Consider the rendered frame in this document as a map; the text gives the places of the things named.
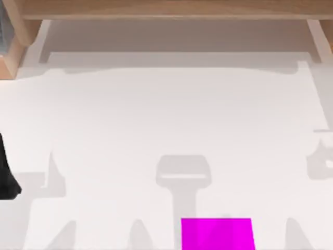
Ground pale wooden drawer front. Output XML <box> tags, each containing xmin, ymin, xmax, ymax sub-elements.
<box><xmin>18</xmin><ymin>0</ymin><xmax>333</xmax><ymax>21</ymax></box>

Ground magenta flat square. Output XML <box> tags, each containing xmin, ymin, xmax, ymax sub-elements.
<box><xmin>181</xmin><ymin>217</ymin><xmax>255</xmax><ymax>250</ymax></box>

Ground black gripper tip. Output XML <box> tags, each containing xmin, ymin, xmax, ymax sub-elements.
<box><xmin>0</xmin><ymin>133</ymin><xmax>22</xmax><ymax>201</ymax></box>

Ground wooden cupboard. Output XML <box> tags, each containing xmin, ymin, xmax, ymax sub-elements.
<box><xmin>0</xmin><ymin>0</ymin><xmax>44</xmax><ymax>81</ymax></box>

